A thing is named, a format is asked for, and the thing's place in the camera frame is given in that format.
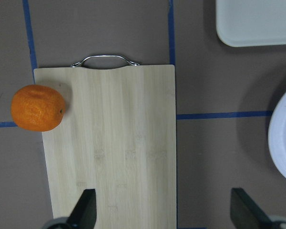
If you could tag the cream bear tray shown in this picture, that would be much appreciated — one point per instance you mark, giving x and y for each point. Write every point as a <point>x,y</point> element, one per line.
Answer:
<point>247,23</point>

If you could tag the wooden cutting board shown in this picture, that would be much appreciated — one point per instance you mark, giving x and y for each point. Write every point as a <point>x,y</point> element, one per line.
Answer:
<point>118,137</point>

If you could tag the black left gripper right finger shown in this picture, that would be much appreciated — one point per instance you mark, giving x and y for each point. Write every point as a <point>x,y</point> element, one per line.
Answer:
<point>246,214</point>

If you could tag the orange fruit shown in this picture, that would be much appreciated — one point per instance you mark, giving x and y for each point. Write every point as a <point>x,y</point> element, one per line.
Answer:
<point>37,108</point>

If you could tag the white round plate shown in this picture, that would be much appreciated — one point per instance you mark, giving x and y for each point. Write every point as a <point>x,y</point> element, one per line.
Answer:
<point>277,136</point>

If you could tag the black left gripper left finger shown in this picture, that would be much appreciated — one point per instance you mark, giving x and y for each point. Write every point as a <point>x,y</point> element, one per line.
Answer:
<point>83,216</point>

